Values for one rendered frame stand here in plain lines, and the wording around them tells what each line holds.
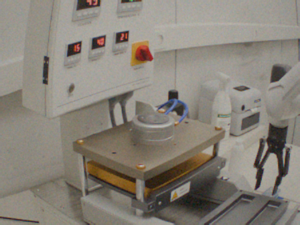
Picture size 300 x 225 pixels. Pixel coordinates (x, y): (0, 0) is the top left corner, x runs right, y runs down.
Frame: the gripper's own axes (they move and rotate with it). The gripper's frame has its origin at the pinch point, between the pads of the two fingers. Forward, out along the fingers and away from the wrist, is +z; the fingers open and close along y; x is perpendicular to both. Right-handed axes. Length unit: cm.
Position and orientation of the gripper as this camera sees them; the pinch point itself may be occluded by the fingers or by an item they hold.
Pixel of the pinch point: (267, 183)
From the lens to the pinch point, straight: 137.2
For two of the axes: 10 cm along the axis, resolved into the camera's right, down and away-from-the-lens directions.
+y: 7.2, 2.5, -6.5
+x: 6.9, -2.2, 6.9
